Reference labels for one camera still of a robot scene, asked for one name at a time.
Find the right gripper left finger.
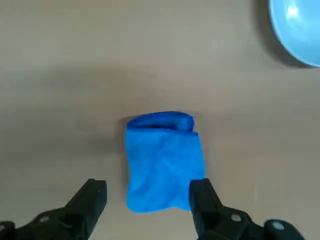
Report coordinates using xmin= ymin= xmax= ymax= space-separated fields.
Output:
xmin=0 ymin=178 xmax=108 ymax=240

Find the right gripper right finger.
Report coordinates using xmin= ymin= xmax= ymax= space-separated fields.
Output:
xmin=188 ymin=178 xmax=305 ymax=240

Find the blue cloth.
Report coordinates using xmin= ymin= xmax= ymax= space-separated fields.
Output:
xmin=124 ymin=110 xmax=207 ymax=214

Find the blue plastic plate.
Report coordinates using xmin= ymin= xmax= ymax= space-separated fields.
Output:
xmin=268 ymin=0 xmax=320 ymax=69

